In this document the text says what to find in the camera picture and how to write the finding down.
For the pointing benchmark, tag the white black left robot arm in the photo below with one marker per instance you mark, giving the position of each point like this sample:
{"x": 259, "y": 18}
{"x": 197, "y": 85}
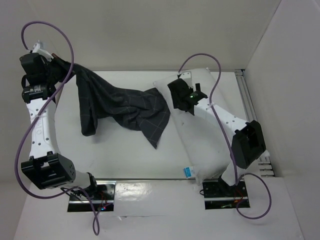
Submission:
{"x": 46, "y": 168}

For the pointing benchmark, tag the white pillow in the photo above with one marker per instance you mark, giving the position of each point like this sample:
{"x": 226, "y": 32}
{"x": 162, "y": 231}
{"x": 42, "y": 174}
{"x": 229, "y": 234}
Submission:
{"x": 205, "y": 144}

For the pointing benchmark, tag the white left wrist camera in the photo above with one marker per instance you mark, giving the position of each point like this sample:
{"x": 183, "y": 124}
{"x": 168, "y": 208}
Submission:
{"x": 38, "y": 47}

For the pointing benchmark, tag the blue pillow label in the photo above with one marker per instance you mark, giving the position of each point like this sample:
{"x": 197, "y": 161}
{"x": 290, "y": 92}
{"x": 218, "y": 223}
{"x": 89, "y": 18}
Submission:
{"x": 189, "y": 172}

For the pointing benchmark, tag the dark grey checked pillowcase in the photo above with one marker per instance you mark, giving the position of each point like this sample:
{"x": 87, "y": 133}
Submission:
{"x": 145, "y": 111}

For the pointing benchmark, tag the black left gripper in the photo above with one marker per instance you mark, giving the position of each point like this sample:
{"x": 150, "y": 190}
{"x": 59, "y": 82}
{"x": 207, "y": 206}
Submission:
{"x": 64, "y": 65}

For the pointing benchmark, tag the aluminium frame rail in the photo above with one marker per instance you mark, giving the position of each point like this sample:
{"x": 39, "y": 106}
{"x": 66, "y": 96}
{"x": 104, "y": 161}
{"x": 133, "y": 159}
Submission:
{"x": 264, "y": 162}

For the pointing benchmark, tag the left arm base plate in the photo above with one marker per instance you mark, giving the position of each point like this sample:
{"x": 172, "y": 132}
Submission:
{"x": 102, "y": 200}

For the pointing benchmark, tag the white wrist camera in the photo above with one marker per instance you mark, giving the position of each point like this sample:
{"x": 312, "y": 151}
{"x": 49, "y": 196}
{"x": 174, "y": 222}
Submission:
{"x": 38, "y": 47}
{"x": 187, "y": 77}

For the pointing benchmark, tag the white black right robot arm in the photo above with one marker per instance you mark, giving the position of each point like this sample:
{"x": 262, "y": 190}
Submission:
{"x": 244, "y": 139}

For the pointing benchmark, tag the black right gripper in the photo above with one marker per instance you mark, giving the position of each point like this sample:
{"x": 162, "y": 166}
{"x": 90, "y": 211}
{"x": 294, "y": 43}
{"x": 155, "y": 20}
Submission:
{"x": 178, "y": 90}

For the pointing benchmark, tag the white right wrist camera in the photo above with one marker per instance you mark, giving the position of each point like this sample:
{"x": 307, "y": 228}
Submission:
{"x": 187, "y": 77}

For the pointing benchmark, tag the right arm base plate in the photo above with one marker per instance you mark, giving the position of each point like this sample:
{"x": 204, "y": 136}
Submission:
{"x": 219, "y": 196}

